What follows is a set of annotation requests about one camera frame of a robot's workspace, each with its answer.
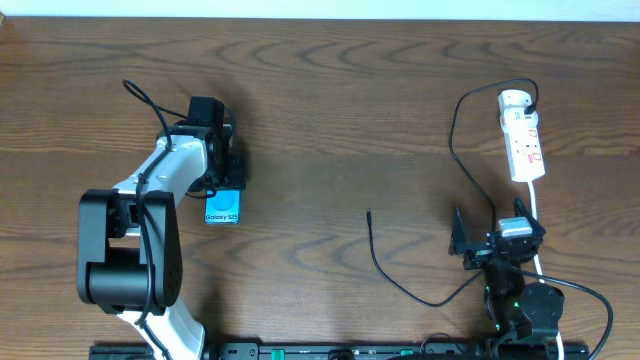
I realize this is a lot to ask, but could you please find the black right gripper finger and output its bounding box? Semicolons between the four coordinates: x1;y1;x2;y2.
513;197;546;236
448;207;469;255

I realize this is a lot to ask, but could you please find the blue screen smartphone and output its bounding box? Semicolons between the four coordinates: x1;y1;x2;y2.
204;190;241;225

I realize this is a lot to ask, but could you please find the black charger cable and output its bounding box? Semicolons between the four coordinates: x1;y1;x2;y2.
365;77;541;308

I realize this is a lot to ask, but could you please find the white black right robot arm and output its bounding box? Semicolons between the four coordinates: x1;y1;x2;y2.
449;198;564;356

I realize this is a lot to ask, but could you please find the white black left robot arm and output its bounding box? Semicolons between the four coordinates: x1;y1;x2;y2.
77;96;246;360

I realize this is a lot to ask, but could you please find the white power strip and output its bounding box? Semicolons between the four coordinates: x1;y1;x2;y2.
498;89;545;183

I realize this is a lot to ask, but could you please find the white power strip cord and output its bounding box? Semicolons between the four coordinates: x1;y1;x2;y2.
527;180;566;360

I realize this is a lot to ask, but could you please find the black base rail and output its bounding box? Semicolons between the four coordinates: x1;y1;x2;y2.
88;339;589;360

